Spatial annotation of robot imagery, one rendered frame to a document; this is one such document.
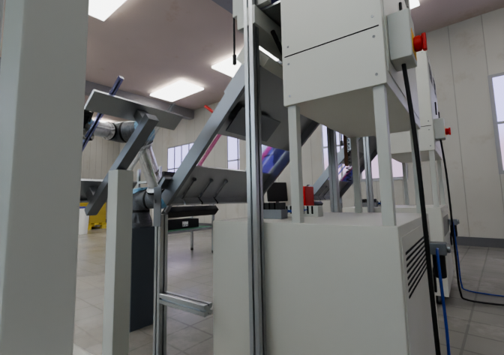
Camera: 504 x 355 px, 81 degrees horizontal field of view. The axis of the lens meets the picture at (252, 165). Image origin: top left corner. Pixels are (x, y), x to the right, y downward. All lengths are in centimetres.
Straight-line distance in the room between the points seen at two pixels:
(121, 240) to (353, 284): 74
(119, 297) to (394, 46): 115
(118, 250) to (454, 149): 477
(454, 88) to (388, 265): 466
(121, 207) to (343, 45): 88
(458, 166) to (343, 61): 433
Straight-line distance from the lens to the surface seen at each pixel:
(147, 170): 173
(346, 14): 102
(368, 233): 87
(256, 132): 100
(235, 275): 111
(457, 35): 566
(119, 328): 117
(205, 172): 139
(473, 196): 515
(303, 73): 100
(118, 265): 112
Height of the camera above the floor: 69
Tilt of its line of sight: 7 degrees up
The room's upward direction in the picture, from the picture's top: 1 degrees counter-clockwise
